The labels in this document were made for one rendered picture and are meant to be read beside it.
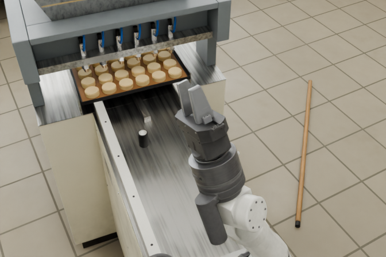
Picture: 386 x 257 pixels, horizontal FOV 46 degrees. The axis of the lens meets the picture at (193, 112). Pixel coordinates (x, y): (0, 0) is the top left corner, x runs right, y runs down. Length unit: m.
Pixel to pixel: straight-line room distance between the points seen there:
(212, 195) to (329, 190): 1.79
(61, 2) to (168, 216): 0.72
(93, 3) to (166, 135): 0.49
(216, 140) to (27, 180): 2.01
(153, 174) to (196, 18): 0.60
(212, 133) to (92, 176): 1.22
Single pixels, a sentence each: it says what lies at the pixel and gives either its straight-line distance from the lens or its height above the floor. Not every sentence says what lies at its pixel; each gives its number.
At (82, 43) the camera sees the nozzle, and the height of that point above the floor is 1.10.
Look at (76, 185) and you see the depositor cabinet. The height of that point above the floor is 0.49.
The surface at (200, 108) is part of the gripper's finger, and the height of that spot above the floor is 1.44.
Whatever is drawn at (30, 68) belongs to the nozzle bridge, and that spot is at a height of 1.08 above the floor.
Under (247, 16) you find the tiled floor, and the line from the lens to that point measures 3.89.
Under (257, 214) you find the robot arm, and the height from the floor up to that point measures 1.25.
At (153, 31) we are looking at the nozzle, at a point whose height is 1.09.
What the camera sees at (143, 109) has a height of 0.86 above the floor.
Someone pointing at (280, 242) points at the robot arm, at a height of 1.10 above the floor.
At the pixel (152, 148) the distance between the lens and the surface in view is 1.50.
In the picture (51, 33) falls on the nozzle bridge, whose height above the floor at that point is 1.18.
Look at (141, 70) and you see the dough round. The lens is 1.69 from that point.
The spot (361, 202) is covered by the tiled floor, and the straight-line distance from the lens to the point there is 2.56.
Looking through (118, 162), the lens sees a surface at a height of 0.90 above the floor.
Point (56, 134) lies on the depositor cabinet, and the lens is 1.70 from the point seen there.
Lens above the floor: 1.93
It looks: 42 degrees down
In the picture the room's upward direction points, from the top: straight up
